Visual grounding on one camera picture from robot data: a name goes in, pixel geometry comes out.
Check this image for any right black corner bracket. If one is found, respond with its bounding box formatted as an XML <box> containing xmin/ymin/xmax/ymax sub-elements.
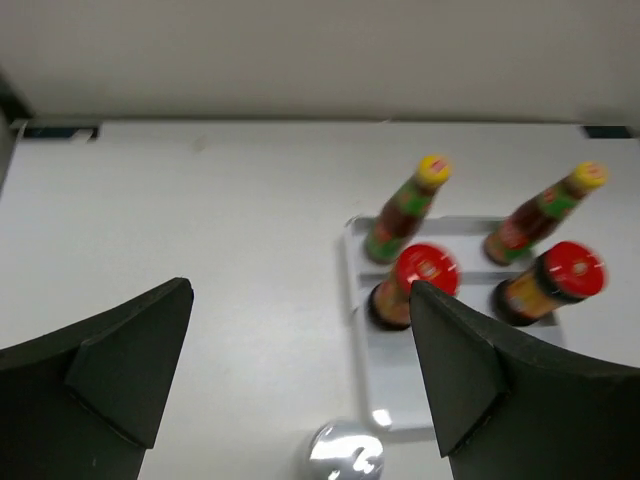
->
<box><xmin>581</xmin><ymin>125</ymin><xmax>633</xmax><ymax>139</ymax></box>

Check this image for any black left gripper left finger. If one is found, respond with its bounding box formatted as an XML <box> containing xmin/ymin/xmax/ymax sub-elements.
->
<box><xmin>1</xmin><ymin>278</ymin><xmax>194</xmax><ymax>479</ymax></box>

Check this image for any left black corner bracket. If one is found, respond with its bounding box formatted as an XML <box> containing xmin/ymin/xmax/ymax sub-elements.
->
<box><xmin>22</xmin><ymin>126</ymin><xmax>101</xmax><ymax>142</ymax></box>

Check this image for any black corner bracket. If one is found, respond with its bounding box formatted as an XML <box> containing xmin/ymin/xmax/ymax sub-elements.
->
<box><xmin>22</xmin><ymin>126</ymin><xmax>101</xmax><ymax>142</ymax></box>
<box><xmin>581</xmin><ymin>125</ymin><xmax>633</xmax><ymax>139</ymax></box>

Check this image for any tall sauce bottle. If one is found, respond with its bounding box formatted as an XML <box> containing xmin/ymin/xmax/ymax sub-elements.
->
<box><xmin>364</xmin><ymin>155</ymin><xmax>452</xmax><ymax>265</ymax></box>
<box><xmin>483</xmin><ymin>162</ymin><xmax>608</xmax><ymax>266</ymax></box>

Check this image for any red-lid sauce jar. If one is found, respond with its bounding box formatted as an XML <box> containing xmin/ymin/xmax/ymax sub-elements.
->
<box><xmin>491</xmin><ymin>241</ymin><xmax>608</xmax><ymax>327</ymax></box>
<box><xmin>368</xmin><ymin>243</ymin><xmax>460</xmax><ymax>331</ymax></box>

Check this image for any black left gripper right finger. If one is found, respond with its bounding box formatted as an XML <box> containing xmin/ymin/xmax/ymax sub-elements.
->
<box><xmin>410</xmin><ymin>281</ymin><xmax>639</xmax><ymax>479</ymax></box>

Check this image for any white shaker bottle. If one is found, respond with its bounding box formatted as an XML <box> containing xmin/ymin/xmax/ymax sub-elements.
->
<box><xmin>303</xmin><ymin>420</ymin><xmax>385</xmax><ymax>480</ymax></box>

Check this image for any white tiered organizer tray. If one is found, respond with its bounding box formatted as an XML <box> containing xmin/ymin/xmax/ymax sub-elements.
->
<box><xmin>343</xmin><ymin>216</ymin><xmax>533</xmax><ymax>434</ymax></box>

